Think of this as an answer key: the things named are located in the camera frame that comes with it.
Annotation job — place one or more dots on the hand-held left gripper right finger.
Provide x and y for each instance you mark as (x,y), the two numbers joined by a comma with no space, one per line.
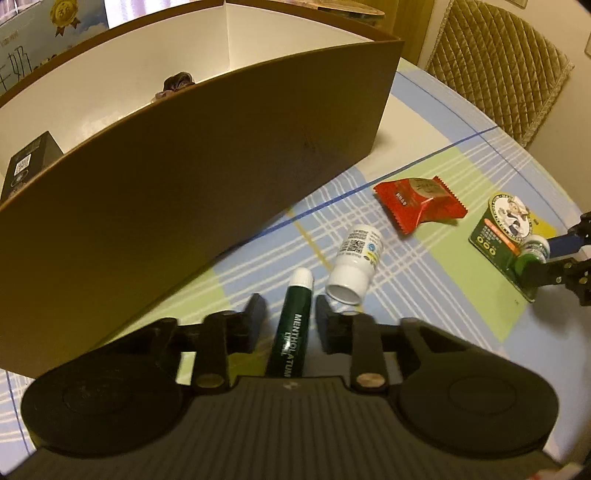
(323,314)

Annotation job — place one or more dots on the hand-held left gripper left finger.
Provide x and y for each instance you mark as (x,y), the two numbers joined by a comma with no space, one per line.
(255,310)

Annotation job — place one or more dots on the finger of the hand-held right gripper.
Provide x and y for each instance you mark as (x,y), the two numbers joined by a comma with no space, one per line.
(564,243)
(554,273)

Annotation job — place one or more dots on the green lip balm tube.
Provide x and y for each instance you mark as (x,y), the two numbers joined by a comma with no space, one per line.
(291,327)

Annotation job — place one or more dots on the green blister card pack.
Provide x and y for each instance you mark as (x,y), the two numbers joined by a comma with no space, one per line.
(501,235)

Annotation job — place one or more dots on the brown cardboard box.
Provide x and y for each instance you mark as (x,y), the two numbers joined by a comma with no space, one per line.
(184,184)

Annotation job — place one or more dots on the checkered cloth desktop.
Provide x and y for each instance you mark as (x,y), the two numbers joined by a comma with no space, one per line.
(452,152)

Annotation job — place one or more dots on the white pill bottle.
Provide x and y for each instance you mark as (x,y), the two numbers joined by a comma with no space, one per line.
(355,263)

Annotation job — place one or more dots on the red snack packet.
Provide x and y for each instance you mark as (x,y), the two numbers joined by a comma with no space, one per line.
(420,203)

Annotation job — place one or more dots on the quilted chair back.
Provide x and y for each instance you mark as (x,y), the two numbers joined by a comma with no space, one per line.
(498,64)

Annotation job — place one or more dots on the dark brown hair clip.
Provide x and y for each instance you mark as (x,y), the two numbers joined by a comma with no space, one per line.
(178,83)

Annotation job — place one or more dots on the small black box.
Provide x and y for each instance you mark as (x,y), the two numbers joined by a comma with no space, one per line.
(27,161)

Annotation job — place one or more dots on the instant noodle cup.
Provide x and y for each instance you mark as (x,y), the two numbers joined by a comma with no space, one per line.
(355,7)

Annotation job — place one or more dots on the blue milk carton case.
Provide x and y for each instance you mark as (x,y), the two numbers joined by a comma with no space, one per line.
(41,27)

